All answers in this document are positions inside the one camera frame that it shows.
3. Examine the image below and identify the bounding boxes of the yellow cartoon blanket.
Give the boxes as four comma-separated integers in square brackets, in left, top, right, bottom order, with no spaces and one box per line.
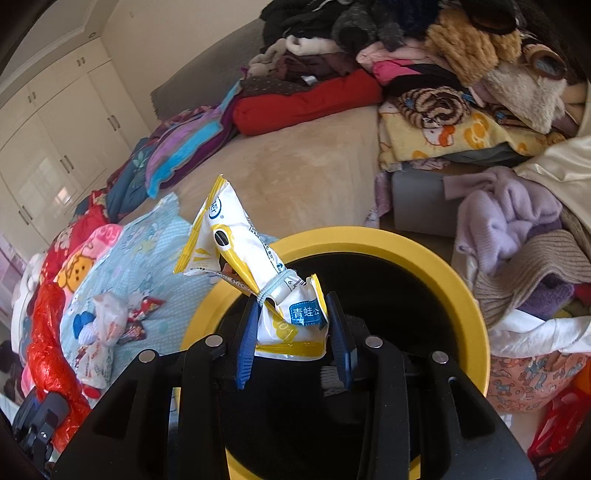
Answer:
[378,99,567,172]

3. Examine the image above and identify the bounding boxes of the purple floral cloth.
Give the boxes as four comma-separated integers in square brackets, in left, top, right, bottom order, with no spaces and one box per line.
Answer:
[364,171,394,230]

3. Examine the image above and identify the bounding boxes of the light blue elastic band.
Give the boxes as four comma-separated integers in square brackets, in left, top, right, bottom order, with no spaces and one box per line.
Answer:
[254,270,302,308]

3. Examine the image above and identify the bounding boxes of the purple knit garment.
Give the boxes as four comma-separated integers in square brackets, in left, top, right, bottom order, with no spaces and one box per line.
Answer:
[519,272,576,320]

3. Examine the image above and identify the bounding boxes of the white plastic bag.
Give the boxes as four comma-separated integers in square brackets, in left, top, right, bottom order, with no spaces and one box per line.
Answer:
[74,292,128,391]

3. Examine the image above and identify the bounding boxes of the red folded cloth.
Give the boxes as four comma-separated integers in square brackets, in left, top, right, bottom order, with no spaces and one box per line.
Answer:
[232,69,384,137]

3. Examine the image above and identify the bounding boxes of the grey bed headboard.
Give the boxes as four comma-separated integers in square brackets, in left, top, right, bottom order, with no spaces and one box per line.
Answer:
[150,18,266,121]

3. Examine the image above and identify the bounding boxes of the tiger striped cloth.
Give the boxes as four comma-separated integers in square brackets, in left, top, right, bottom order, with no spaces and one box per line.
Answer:
[394,85,472,130]

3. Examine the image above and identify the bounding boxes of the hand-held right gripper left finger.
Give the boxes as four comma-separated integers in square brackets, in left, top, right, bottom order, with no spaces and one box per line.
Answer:
[52,294,262,480]

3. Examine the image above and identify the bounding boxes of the pink cartoon blanket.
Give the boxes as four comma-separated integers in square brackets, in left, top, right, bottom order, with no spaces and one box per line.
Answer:
[53,224,123,296]

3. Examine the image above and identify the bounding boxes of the yellow white snack wrapper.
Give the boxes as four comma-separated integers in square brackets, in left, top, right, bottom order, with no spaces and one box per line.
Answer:
[173,174,329,360]

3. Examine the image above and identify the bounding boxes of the red candy wrapper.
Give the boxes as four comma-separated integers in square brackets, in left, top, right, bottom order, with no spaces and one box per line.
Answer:
[127,295,166,322]
[117,323,148,345]

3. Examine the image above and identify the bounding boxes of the brown fuzzy garment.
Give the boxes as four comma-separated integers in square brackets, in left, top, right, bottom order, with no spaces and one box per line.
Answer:
[425,9,525,86]

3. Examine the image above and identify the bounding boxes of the white bedding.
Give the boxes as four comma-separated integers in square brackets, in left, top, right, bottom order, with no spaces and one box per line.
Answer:
[9,263,47,354]

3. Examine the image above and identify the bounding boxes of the cream wardrobe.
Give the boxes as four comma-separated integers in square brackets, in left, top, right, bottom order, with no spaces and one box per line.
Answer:
[0,44,153,259]

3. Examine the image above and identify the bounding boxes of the yellow trash bin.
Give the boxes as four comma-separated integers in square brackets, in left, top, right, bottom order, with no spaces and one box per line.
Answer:
[178,226,490,480]

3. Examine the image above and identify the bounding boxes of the dark maroon clothes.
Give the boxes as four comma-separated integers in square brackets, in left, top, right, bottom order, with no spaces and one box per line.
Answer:
[240,52,365,97]

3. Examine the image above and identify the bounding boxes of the red plastic bag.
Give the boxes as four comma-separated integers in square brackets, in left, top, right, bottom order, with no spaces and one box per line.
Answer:
[27,282,93,453]
[526,383,591,463]

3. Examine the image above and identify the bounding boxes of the pink garment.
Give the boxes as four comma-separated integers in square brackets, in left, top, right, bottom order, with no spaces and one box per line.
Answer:
[356,44,444,88]

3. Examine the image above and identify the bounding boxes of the grey knit garment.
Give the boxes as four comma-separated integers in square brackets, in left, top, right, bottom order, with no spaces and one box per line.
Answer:
[331,2,407,54]

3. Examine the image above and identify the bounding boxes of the cream fleece garment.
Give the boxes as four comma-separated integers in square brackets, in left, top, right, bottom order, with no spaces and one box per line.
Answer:
[482,60,570,134]

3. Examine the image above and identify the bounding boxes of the beige knit sweater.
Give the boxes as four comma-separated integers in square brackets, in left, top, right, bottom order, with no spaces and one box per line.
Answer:
[473,228,591,329]

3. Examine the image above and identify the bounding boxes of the black clothes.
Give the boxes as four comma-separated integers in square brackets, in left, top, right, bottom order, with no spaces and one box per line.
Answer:
[259,0,356,40]

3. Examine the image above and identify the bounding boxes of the dark blue floral quilt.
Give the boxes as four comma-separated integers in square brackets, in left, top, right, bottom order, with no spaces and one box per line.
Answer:
[76,137,160,222]

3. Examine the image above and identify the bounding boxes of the pink printed cloth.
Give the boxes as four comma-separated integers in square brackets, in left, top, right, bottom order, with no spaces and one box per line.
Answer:
[487,353,588,414]

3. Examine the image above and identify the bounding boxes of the red floral blanket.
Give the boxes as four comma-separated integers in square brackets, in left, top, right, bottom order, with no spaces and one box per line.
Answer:
[41,189,112,287]

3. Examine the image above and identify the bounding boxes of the cream satin cloth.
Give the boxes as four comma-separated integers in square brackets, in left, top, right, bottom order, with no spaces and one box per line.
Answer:
[512,134,591,222]

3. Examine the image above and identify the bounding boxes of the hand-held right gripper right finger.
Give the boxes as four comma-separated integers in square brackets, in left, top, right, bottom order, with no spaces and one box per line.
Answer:
[321,292,537,480]

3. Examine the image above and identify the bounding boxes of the lavender sweater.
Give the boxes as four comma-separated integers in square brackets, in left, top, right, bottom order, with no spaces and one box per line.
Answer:
[443,166,565,269]

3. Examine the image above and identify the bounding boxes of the light blue cartoon blanket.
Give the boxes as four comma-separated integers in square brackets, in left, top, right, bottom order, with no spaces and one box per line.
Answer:
[60,193,279,398]

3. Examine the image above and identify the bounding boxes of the purple teal striped blanket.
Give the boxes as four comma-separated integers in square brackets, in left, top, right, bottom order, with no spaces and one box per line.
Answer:
[145,80,243,199]

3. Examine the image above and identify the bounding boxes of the white cloth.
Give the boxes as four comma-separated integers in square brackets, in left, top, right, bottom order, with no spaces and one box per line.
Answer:
[487,308,591,359]

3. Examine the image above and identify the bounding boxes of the white fleece garment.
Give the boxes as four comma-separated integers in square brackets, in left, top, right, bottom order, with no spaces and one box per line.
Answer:
[249,37,345,77]

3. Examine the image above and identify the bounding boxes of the grey box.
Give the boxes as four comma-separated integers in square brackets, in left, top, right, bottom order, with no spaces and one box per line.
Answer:
[392,164,468,239]

